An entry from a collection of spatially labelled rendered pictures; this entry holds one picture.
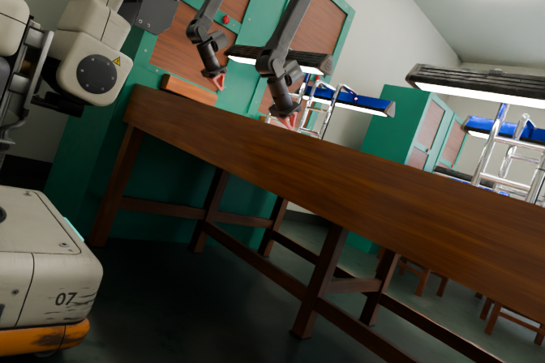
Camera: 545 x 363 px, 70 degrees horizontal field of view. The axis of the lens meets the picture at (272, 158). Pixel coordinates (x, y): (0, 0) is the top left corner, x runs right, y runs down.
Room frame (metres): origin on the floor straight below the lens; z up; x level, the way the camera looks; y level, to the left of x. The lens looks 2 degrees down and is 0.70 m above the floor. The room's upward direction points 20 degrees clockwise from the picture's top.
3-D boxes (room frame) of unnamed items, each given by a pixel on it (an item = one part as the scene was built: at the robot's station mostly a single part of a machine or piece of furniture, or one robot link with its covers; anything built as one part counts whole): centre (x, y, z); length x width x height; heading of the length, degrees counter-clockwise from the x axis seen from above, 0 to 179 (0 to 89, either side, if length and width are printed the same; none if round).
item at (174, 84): (1.99, 0.51, 0.83); 0.30 x 0.06 x 0.07; 136
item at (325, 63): (1.72, 0.15, 1.08); 0.62 x 0.08 x 0.07; 46
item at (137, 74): (2.46, 0.47, 0.42); 1.36 x 0.55 x 0.84; 136
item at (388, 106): (2.13, -0.24, 1.08); 0.62 x 0.08 x 0.07; 46
